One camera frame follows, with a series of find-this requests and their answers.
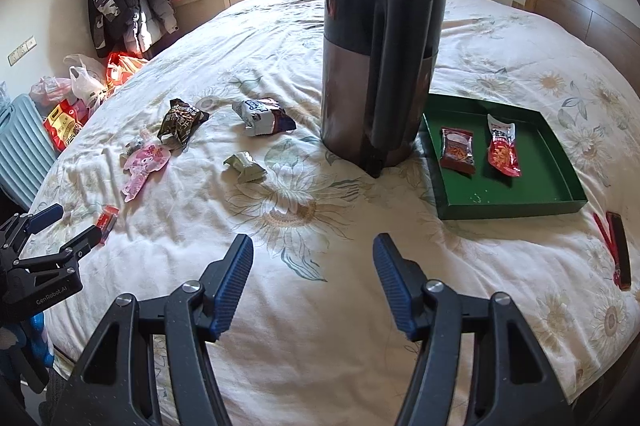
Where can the red white konjac snack bag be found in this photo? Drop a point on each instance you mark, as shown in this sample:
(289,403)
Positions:
(502,154)

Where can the white plastic bag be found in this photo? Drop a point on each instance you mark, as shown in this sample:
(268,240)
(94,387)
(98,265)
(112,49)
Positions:
(88,79)

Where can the green tray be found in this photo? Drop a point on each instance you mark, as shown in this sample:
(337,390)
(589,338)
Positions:
(548,186)

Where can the red yellow snack bag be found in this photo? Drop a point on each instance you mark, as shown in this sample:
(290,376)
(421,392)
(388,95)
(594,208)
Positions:
(62,124)

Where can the wooden headboard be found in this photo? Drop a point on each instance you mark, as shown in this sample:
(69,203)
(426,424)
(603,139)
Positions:
(598,26)

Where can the brown chocolate snack bag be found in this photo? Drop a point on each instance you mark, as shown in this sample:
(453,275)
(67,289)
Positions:
(180,122)

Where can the wall power strip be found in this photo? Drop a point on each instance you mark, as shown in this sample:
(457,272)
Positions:
(18,53)

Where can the clear cartoon candy packet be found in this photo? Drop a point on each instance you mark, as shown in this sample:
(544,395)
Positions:
(135,144)

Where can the pink My Melody packet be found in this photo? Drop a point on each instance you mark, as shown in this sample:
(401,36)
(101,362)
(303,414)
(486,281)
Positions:
(152,157)

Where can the small red snack packet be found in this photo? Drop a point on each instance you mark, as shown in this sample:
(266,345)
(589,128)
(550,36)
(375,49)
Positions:
(106,221)

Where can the dark red noodle snack packet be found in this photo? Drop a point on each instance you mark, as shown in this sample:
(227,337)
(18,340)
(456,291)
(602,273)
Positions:
(457,150)

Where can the white blue snack bag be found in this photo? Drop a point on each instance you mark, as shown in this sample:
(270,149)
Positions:
(263,117)

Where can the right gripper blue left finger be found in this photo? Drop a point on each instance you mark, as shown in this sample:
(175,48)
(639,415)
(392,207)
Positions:
(114,382)

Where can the olive green snack packet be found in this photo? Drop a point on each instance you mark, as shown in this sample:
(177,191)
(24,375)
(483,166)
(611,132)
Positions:
(247,167)

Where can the pink plastic bag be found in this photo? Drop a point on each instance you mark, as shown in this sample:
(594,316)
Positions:
(50,90)

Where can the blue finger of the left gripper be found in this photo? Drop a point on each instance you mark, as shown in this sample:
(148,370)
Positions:
(82,243)
(43,219)

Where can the orange red plastic bag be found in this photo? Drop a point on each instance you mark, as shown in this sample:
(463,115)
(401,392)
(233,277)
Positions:
(120,67)

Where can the light blue suitcase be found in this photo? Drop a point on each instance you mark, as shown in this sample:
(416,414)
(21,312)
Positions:
(27,152)

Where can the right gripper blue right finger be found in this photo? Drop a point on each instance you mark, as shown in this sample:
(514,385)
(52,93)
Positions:
(512,382)

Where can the black silver trash bin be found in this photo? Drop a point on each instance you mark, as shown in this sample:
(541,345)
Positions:
(378,62)

